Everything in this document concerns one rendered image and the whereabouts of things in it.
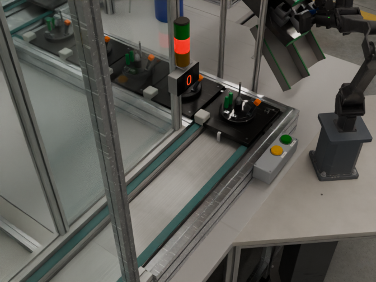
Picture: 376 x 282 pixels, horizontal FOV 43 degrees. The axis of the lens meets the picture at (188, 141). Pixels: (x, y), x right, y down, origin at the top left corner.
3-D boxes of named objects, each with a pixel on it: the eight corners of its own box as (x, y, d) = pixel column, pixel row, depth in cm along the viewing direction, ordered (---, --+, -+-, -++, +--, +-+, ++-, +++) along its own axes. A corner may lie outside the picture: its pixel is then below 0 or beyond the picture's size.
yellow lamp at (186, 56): (192, 61, 155) (192, 48, 151) (183, 69, 152) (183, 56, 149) (180, 56, 157) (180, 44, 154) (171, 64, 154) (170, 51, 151)
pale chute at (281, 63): (302, 78, 194) (310, 75, 190) (282, 92, 187) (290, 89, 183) (270, 17, 191) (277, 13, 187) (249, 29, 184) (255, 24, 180)
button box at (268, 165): (296, 150, 176) (299, 138, 171) (268, 184, 164) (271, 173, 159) (279, 142, 179) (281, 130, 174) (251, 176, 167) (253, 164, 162)
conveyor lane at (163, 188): (276, 130, 190) (280, 111, 183) (142, 283, 141) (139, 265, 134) (217, 103, 202) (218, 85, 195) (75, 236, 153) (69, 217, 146)
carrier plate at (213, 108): (280, 113, 184) (280, 108, 182) (248, 147, 170) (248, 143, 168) (228, 90, 194) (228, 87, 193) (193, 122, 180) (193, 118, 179)
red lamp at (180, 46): (192, 48, 151) (192, 35, 148) (183, 55, 148) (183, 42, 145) (180, 43, 154) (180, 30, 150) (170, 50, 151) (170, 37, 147)
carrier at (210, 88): (224, 89, 195) (226, 64, 186) (190, 121, 181) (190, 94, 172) (178, 70, 205) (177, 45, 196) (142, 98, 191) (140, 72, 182)
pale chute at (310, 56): (318, 61, 203) (325, 58, 199) (300, 74, 196) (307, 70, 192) (287, 3, 199) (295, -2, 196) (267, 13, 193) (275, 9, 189)
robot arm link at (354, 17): (397, 57, 131) (402, 18, 128) (368, 59, 131) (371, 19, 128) (356, 46, 159) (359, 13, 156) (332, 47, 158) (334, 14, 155)
